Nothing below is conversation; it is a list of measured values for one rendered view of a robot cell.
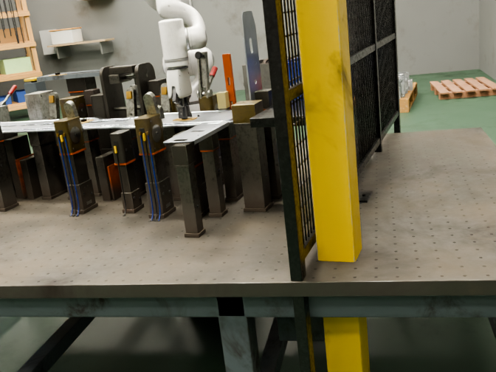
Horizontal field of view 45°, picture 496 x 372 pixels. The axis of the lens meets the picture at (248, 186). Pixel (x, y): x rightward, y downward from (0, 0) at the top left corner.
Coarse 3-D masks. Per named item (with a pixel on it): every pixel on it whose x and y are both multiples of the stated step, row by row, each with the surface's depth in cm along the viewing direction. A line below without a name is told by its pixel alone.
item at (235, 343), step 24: (0, 312) 170; (24, 312) 168; (48, 312) 166; (72, 312) 165; (96, 312) 163; (120, 312) 161; (144, 312) 160; (168, 312) 158; (192, 312) 157; (216, 312) 155; (240, 312) 154; (264, 312) 152; (288, 312) 151; (312, 312) 150; (336, 312) 148; (360, 312) 147; (384, 312) 146; (408, 312) 144; (432, 312) 143; (456, 312) 142; (480, 312) 140; (72, 336) 234; (240, 336) 156; (288, 336) 182; (312, 336) 180; (48, 360) 217; (240, 360) 158; (264, 360) 197
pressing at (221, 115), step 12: (36, 120) 249; (48, 120) 247; (96, 120) 232; (108, 120) 229; (120, 120) 227; (132, 120) 221; (168, 120) 212; (192, 120) 206; (204, 120) 203; (216, 120) 200; (228, 120) 199; (12, 132) 234
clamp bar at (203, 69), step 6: (198, 54) 220; (204, 54) 222; (198, 60) 223; (204, 60) 222; (198, 66) 223; (204, 66) 222; (198, 72) 224; (204, 72) 223; (204, 78) 224; (204, 84) 224
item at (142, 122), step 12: (144, 120) 193; (156, 120) 197; (144, 132) 194; (156, 132) 197; (144, 144) 195; (156, 144) 197; (144, 156) 196; (156, 156) 198; (144, 168) 200; (156, 168) 198; (156, 180) 199; (168, 180) 205; (156, 192) 200; (168, 192) 205; (156, 204) 202; (168, 204) 205; (156, 216) 202
